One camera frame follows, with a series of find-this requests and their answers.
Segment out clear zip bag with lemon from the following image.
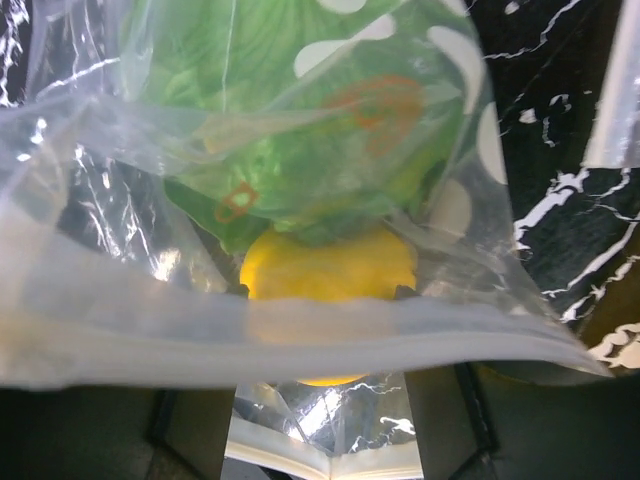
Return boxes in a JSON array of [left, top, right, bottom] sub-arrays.
[[0, 0, 616, 392]]

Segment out yellow plastic tray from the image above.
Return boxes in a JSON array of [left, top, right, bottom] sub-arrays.
[[580, 277, 639, 376]]

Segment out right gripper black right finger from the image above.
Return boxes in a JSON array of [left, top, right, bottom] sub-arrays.
[[404, 363, 498, 480]]

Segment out green fake bok choy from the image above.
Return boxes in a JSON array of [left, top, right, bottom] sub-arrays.
[[120, 1, 475, 254]]

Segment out black marble pattern mat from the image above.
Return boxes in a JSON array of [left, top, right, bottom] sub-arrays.
[[0, 0, 640, 371]]

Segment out yellow fake lemon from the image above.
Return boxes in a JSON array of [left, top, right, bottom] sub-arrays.
[[238, 224, 419, 387]]

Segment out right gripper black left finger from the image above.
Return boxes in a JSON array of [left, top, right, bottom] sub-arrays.
[[145, 389, 235, 479]]

